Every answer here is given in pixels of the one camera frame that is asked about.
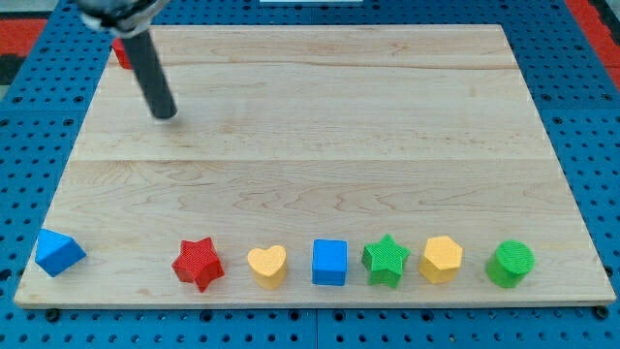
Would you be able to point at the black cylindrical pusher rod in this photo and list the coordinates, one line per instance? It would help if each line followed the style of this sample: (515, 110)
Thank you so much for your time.
(150, 75)

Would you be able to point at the red circle block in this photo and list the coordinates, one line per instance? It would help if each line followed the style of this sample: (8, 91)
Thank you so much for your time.
(121, 54)

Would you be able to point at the red star block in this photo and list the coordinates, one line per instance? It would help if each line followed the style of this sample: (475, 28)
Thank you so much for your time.
(198, 263)

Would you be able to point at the green star block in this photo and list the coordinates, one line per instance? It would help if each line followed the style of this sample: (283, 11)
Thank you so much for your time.
(385, 261)

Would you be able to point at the green circle block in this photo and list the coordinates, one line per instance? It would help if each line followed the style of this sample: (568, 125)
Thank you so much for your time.
(510, 263)

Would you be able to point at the blue triangle block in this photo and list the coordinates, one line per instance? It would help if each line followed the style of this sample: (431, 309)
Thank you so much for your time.
(57, 252)

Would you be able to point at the wooden board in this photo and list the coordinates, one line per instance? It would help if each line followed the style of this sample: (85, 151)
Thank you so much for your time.
(287, 134)

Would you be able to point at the yellow heart block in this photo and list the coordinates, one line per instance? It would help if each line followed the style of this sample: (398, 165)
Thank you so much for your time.
(269, 266)

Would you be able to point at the blue cube block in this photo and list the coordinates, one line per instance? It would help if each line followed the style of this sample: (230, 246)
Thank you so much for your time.
(329, 262)

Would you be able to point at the yellow hexagon block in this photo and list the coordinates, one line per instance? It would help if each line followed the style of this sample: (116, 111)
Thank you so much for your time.
(441, 260)

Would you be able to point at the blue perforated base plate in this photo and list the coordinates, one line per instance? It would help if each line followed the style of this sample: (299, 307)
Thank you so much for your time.
(568, 61)

